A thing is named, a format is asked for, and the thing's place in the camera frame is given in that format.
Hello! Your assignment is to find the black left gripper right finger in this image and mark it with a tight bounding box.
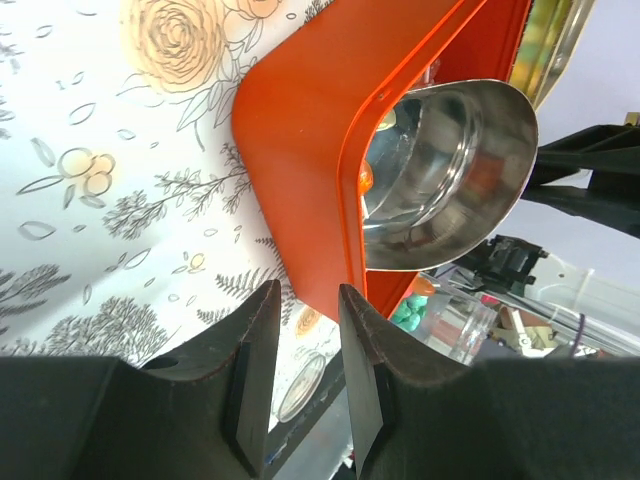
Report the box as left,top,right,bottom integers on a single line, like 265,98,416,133
338,284,639,479

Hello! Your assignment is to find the clear glass jar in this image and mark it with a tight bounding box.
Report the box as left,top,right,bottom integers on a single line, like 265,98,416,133
390,274,497,365

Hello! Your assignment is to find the orange lollipop candy tin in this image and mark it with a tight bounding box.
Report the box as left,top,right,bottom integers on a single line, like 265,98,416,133
231,0,530,318

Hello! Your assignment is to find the clear jar lid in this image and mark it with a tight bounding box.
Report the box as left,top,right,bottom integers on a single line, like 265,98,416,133
272,347,326,423

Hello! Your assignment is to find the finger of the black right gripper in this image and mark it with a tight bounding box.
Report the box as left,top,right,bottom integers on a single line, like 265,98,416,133
522,124,639,238

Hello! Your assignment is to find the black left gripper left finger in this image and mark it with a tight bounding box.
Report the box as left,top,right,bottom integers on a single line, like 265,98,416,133
1,280,281,479

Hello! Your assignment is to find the metal scoop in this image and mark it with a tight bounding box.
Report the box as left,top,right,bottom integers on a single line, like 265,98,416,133
363,79,538,271

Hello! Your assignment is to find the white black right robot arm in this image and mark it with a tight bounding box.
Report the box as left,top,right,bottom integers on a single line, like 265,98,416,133
457,124,639,356

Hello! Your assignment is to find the star candy tin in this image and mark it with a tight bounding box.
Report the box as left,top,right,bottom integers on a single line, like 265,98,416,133
509,0,596,109

